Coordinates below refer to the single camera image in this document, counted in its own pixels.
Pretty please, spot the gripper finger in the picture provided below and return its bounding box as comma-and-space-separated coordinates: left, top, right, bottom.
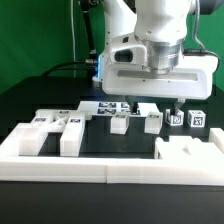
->
128, 96, 138, 114
172, 98, 185, 115

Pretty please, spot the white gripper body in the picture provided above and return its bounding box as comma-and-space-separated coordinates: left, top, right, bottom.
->
102, 49, 218, 100

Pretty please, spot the white chair seat part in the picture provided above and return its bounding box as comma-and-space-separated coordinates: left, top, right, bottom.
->
154, 136, 221, 161

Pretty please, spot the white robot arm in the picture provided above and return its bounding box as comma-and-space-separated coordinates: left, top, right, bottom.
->
79, 0, 224, 112

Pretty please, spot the white chair back part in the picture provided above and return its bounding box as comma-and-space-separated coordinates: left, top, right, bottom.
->
18, 109, 92, 157

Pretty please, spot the white tagged cube left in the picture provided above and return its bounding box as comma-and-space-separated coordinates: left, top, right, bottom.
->
165, 109, 184, 126

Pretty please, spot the white tagged cube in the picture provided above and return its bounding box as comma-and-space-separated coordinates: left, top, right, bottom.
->
187, 110, 206, 128
165, 109, 184, 126

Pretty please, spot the white tagged cube right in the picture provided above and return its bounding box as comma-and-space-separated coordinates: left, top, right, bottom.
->
187, 110, 206, 128

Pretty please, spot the white sheet with tags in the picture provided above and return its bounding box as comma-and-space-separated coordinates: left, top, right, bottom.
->
78, 101, 160, 117

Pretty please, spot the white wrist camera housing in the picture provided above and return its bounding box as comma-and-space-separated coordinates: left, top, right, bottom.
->
109, 33, 147, 65

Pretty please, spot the black cable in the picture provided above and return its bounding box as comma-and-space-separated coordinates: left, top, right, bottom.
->
40, 0, 101, 78

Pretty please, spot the white cable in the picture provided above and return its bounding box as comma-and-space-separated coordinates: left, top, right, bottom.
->
69, 0, 78, 78

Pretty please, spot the white U-shaped obstacle frame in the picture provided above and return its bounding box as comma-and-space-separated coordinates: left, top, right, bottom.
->
0, 123, 224, 186

